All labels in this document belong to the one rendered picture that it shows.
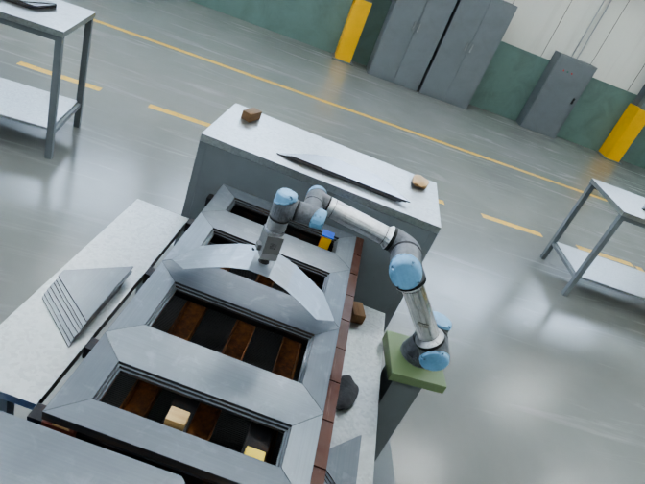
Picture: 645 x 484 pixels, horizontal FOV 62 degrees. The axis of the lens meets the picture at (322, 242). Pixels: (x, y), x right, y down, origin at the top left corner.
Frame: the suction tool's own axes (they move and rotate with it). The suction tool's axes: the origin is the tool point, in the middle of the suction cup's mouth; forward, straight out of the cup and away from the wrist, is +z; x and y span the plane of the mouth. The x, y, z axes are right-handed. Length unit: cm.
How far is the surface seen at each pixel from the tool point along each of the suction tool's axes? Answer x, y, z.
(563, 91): 724, -720, 12
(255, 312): 0.3, 9.9, 15.8
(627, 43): 810, -732, -104
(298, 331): 16.6, 17.3, 16.8
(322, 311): 25.2, 12.4, 9.8
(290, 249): 23.0, -35.9, 15.7
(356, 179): 61, -77, -7
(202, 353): -21.3, 33.1, 15.6
